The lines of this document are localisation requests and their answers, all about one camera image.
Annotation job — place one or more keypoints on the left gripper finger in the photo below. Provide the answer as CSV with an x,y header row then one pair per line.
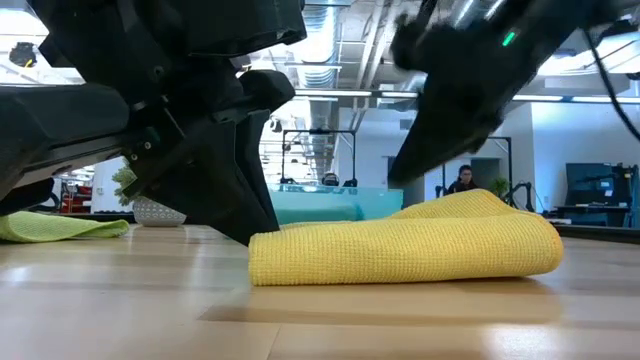
x,y
252,150
210,185

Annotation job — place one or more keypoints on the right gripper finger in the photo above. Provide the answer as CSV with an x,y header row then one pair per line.
x,y
435,140

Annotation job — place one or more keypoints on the teal translucent plastic tray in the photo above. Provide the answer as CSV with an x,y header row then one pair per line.
x,y
340,197

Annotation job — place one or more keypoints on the lime green microfiber towel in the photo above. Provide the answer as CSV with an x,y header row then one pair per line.
x,y
50,227

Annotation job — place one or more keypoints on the yellow microfiber towel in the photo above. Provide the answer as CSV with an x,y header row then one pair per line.
x,y
400,250

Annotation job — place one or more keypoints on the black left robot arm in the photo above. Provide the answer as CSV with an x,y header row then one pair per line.
x,y
200,25

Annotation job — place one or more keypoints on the black background robot arm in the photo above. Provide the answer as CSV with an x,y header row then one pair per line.
x,y
522,190
440,191

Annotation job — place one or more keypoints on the artificial green potted plant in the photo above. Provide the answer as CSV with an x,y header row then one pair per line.
x,y
155,212

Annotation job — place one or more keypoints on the white round column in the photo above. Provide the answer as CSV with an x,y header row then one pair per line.
x,y
102,192

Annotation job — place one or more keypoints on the red storage rack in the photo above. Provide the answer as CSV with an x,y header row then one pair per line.
x,y
80,200

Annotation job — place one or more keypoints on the small background plant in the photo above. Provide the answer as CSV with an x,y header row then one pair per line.
x,y
499,186

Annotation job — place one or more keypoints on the black round ceiling fixture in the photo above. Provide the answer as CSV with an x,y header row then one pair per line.
x,y
22,55

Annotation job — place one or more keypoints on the dark background monitor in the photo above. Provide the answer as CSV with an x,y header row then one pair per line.
x,y
585,182

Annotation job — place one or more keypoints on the black gantry frame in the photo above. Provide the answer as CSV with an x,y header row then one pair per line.
x,y
509,165
320,131

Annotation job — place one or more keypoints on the black aluminium table frame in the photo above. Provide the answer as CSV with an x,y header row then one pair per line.
x,y
600,232

